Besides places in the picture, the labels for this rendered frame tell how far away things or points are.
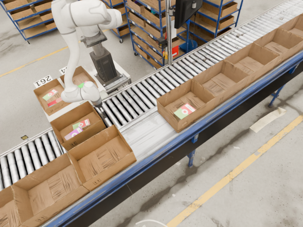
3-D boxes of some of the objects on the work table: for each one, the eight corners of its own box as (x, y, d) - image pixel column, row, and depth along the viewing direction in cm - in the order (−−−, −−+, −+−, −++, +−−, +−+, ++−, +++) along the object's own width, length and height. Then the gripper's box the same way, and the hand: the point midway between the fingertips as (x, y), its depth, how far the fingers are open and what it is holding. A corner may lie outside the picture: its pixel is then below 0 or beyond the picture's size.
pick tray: (84, 71, 238) (80, 65, 230) (98, 87, 218) (96, 81, 210) (62, 83, 229) (58, 76, 221) (76, 101, 210) (72, 94, 202)
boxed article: (43, 98, 216) (42, 97, 215) (54, 89, 223) (53, 88, 222) (47, 101, 213) (46, 100, 212) (58, 92, 220) (57, 91, 219)
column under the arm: (94, 75, 232) (83, 52, 205) (112, 65, 239) (104, 42, 213) (103, 87, 218) (94, 64, 192) (123, 76, 225) (116, 52, 199)
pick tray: (60, 83, 229) (56, 77, 221) (73, 102, 209) (69, 96, 201) (37, 96, 220) (32, 90, 212) (48, 116, 200) (43, 111, 192)
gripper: (104, 104, 161) (112, 120, 181) (98, 95, 169) (105, 111, 188) (96, 108, 159) (104, 124, 179) (89, 99, 167) (98, 115, 186)
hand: (104, 115), depth 180 cm, fingers closed
